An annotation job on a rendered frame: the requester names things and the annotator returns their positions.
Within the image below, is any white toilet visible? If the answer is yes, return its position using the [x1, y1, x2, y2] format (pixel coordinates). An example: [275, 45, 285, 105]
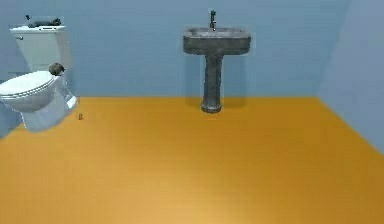
[0, 25, 78, 133]

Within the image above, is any dark object on toilet tank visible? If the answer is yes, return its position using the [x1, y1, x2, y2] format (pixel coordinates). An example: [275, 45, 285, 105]
[25, 14, 62, 29]

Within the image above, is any dark sink faucet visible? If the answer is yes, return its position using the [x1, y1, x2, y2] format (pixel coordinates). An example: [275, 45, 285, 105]
[208, 9, 218, 31]

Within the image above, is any dark round lump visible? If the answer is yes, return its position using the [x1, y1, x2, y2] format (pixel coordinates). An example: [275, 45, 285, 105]
[48, 62, 66, 77]

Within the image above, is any grey pedestal sink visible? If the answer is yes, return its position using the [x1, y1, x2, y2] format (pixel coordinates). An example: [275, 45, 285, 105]
[182, 26, 252, 114]

